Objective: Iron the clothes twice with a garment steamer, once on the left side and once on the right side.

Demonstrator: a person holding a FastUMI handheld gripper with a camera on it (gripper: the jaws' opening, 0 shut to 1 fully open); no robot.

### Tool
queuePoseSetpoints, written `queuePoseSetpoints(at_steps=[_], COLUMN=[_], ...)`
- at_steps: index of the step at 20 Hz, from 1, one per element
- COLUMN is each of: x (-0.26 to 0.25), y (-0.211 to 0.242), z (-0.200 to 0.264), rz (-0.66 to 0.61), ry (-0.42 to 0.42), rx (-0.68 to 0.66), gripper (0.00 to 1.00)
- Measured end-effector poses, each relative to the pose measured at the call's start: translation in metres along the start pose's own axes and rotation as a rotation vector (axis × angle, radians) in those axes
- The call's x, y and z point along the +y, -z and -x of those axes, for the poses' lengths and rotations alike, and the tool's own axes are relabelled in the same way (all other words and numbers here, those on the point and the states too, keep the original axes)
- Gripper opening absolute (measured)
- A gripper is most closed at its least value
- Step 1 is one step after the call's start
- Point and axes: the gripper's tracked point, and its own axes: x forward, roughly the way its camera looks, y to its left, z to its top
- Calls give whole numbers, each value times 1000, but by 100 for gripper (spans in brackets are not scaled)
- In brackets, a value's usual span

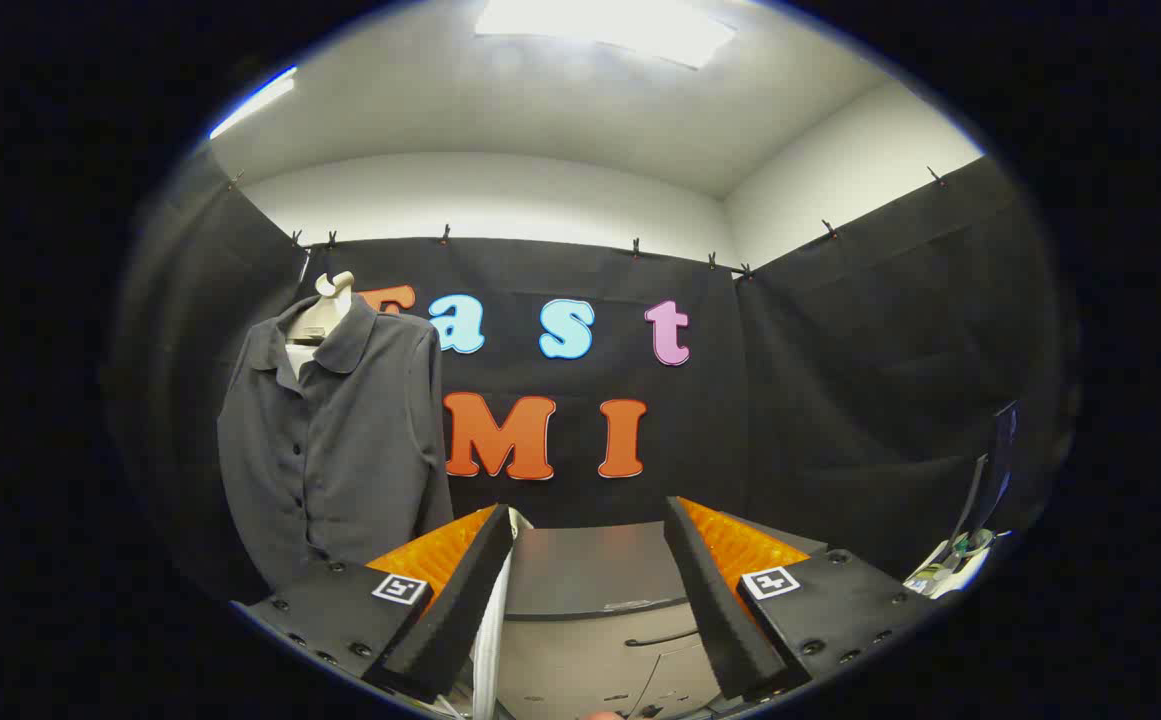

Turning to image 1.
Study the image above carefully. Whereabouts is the white garment steamer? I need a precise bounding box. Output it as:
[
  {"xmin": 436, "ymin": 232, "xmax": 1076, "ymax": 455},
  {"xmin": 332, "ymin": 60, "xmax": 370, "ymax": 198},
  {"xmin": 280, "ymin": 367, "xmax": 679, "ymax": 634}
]
[{"xmin": 470, "ymin": 505, "xmax": 534, "ymax": 720}]

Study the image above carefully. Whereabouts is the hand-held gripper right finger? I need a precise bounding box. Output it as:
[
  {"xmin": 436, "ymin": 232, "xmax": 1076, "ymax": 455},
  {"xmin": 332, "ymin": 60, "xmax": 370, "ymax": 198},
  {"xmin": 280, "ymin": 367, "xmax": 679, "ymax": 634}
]
[{"xmin": 662, "ymin": 495, "xmax": 943, "ymax": 703}]

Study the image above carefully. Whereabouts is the cream clothes hanger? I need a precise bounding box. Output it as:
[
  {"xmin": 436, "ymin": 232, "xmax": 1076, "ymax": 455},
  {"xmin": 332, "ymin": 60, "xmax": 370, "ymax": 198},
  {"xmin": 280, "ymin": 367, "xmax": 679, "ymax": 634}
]
[{"xmin": 285, "ymin": 270, "xmax": 356, "ymax": 381}]

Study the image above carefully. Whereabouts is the clutter of small bottles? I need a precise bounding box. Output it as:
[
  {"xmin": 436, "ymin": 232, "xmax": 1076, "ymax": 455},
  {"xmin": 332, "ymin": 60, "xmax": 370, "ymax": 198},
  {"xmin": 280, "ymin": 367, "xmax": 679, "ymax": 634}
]
[{"xmin": 905, "ymin": 528, "xmax": 996, "ymax": 599}]

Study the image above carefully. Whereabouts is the row of black clips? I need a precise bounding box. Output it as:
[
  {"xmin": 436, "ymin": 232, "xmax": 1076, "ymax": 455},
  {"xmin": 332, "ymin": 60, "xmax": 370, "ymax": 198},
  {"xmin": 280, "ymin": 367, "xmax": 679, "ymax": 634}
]
[{"xmin": 230, "ymin": 168, "xmax": 946, "ymax": 281}]

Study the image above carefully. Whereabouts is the ceiling light panel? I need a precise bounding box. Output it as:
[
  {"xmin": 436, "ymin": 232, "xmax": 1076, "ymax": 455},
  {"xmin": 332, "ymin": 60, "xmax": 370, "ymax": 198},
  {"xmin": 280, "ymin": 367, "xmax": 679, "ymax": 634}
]
[{"xmin": 475, "ymin": 0, "xmax": 736, "ymax": 69}]

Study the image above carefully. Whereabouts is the dark grey button shirt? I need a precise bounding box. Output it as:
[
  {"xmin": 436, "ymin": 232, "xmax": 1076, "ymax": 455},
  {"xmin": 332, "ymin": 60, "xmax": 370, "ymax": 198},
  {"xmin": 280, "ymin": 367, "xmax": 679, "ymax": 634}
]
[{"xmin": 216, "ymin": 293, "xmax": 455, "ymax": 593}]

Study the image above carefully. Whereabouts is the black backdrop cloth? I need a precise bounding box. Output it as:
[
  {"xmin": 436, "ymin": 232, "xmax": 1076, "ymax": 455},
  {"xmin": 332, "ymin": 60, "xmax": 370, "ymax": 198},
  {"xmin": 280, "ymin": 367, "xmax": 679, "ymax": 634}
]
[{"xmin": 110, "ymin": 145, "xmax": 1081, "ymax": 601}]

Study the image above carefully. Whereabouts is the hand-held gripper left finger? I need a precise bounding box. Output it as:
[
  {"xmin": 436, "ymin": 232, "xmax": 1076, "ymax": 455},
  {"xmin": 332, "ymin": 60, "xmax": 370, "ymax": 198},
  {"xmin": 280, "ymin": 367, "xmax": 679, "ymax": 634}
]
[{"xmin": 235, "ymin": 503, "xmax": 518, "ymax": 703}]

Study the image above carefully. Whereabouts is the ceiling strip light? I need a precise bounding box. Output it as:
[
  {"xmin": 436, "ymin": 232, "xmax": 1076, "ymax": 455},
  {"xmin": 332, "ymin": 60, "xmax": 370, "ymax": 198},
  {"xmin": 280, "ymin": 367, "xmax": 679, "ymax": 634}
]
[{"xmin": 208, "ymin": 66, "xmax": 298, "ymax": 139}]

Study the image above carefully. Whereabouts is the grey-topped white drawer cabinet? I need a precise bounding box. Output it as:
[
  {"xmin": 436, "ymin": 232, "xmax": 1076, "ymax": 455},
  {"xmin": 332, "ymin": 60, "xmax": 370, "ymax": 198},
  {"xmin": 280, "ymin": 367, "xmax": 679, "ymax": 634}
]
[{"xmin": 495, "ymin": 520, "xmax": 831, "ymax": 720}]

